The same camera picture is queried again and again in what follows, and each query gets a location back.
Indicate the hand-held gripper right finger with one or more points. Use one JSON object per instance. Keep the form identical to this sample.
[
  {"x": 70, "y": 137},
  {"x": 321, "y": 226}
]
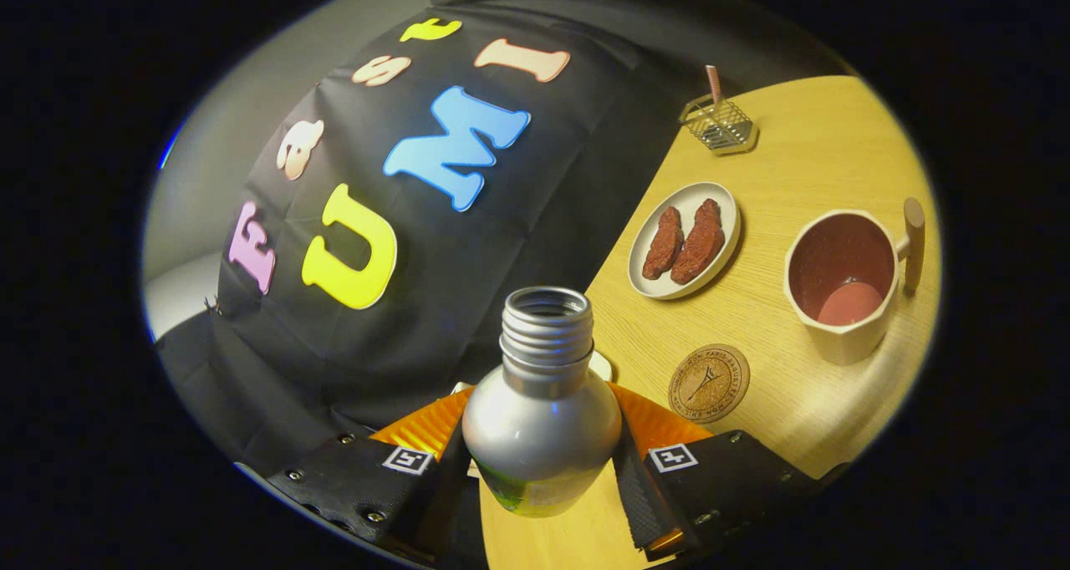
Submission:
[{"x": 736, "y": 478}]

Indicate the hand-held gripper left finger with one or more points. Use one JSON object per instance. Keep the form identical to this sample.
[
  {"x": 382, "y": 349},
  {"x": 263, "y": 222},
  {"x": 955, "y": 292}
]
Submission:
[{"x": 359, "y": 478}]

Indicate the round cork coaster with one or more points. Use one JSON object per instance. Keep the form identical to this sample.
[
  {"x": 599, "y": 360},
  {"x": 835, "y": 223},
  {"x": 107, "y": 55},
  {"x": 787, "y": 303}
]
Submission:
[{"x": 709, "y": 383}]

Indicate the silver metal bottle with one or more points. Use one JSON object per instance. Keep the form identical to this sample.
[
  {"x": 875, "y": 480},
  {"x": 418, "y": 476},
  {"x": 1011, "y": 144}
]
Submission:
[{"x": 543, "y": 419}]

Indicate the white divided dish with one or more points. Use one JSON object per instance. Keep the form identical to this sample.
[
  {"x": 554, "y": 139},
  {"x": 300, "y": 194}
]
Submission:
[{"x": 602, "y": 366}]

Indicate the red-brown meat slice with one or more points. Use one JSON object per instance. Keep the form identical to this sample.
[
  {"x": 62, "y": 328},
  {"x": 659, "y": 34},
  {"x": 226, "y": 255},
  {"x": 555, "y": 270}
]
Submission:
[
  {"x": 663, "y": 244},
  {"x": 700, "y": 244}
]

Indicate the black backdrop cloth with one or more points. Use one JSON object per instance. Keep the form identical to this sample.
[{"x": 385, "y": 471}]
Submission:
[{"x": 468, "y": 261}]

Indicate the white round plate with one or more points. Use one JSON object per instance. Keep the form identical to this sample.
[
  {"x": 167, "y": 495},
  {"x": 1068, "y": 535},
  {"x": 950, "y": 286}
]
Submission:
[{"x": 719, "y": 211}]

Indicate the wooden table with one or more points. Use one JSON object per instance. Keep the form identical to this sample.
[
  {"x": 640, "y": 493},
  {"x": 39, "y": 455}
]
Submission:
[{"x": 802, "y": 160}]

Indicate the pink striped straw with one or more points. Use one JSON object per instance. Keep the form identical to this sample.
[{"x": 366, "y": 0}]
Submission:
[{"x": 713, "y": 83}]

